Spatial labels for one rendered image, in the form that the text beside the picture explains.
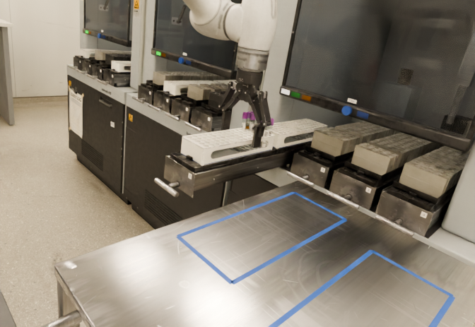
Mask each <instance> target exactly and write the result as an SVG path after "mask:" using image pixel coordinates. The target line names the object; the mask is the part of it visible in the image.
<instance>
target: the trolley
mask: <svg viewBox="0 0 475 327"><path fill-rule="evenodd" d="M54 275H55V276H56V278H57V299H58V319H56V320H54V321H52V322H50V323H47V324H45V325H43V326H41V327H80V322H82V320H83V322H84V324H85V325H86V327H474V325H475V268H473V267H471V266H469V265H467V264H465V263H463V262H461V261H459V260H457V259H455V258H453V257H451V256H449V255H447V254H445V253H443V252H441V251H439V250H437V249H435V248H433V247H431V246H429V245H427V244H425V243H423V242H421V241H419V240H417V239H415V238H413V237H411V236H409V235H407V234H405V233H403V232H400V231H399V230H396V229H394V228H393V227H390V226H389V225H386V224H384V223H383V222H380V221H379V220H376V219H375V218H372V217H370V216H369V215H366V214H365V213H362V212H360V211H359V210H356V209H355V208H352V207H350V206H348V205H346V204H345V203H342V202H341V201H338V200H336V199H335V198H332V197H331V196H328V195H326V194H324V193H322V192H321V191H318V190H316V189H314V188H312V187H311V186H308V185H307V184H304V183H302V182H300V181H296V182H292V183H290V184H287V185H284V186H280V187H278V188H275V189H272V190H269V191H266V192H264V193H261V194H257V195H255V196H251V197H249V198H245V199H243V200H241V201H237V202H234V203H231V204H228V205H226V206H222V207H220V208H217V209H214V210H210V211H208V212H205V213H202V214H199V215H195V216H194V217H191V218H187V219H185V220H181V221H179V222H175V223H173V224H171V225H167V226H164V227H161V228H158V229H156V230H152V231H150V232H147V233H144V234H140V235H138V236H135V237H132V238H129V239H125V240H123V241H121V242H117V243H115V244H111V245H109V246H105V247H103V248H100V249H97V250H95V251H91V252H88V253H86V254H82V255H80V256H76V257H73V258H70V259H68V260H65V261H62V262H59V263H56V264H55V265H54Z"/></svg>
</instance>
